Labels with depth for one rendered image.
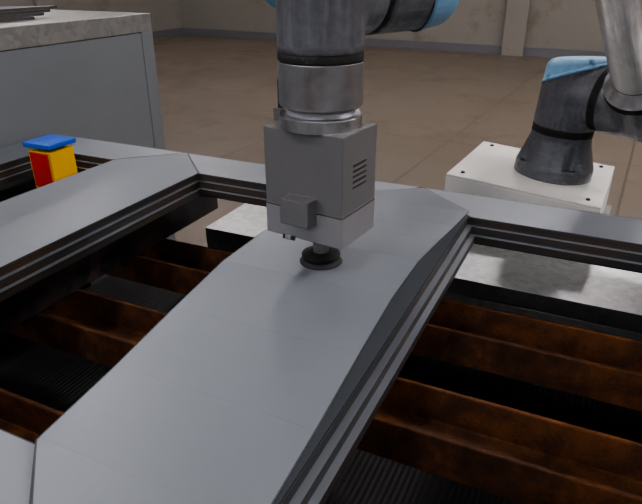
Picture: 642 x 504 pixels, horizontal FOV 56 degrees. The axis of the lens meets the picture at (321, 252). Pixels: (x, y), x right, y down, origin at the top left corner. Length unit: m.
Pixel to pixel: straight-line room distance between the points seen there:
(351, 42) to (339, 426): 0.31
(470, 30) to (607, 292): 8.61
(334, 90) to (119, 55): 1.07
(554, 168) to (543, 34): 8.12
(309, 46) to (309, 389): 0.27
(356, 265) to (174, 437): 0.25
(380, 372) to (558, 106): 0.81
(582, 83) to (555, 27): 8.10
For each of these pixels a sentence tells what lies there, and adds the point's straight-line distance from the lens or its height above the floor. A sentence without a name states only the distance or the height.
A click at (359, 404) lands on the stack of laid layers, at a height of 0.84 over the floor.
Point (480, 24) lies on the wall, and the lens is 9.52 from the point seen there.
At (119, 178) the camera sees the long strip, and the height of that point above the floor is 0.85.
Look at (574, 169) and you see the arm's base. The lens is 1.27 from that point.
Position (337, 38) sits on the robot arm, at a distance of 0.51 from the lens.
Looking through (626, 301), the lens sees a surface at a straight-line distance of 1.06.
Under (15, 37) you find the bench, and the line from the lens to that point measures 1.35.
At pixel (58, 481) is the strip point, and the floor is 0.85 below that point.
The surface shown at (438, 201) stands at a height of 0.85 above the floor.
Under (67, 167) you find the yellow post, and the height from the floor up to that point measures 0.84.
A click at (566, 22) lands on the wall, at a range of 9.29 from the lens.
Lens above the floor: 1.15
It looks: 26 degrees down
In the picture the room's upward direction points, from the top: straight up
